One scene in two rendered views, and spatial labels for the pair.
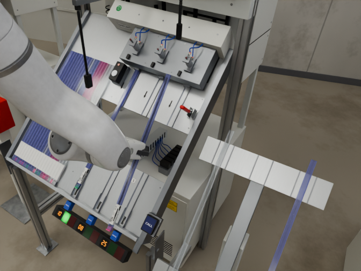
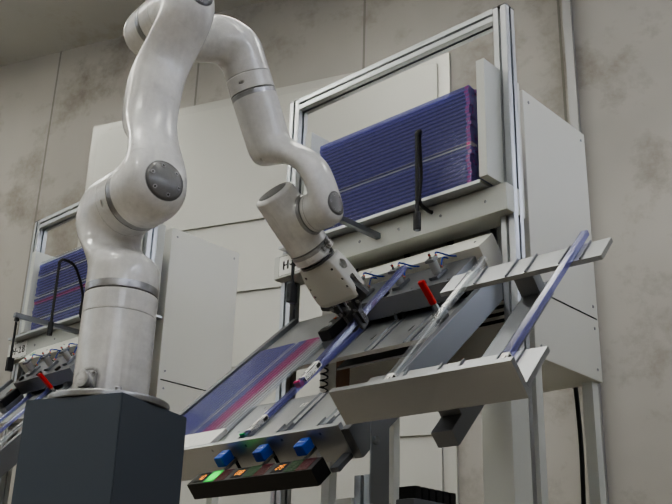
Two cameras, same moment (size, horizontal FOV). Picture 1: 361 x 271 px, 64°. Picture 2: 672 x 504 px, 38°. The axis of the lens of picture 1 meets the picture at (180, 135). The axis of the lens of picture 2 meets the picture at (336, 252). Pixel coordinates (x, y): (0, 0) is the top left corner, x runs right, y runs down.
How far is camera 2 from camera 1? 1.70 m
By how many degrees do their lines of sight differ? 61
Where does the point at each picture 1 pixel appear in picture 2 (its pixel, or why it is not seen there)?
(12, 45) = (267, 75)
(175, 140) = not seen: outside the picture
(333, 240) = not seen: outside the picture
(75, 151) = (286, 191)
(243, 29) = (509, 232)
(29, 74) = (271, 98)
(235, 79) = (513, 300)
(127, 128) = not seen: outside the picture
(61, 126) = (283, 145)
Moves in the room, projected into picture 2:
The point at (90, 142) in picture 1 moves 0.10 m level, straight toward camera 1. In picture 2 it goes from (306, 158) to (312, 133)
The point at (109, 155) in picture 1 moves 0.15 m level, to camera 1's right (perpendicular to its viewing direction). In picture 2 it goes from (322, 180) to (400, 173)
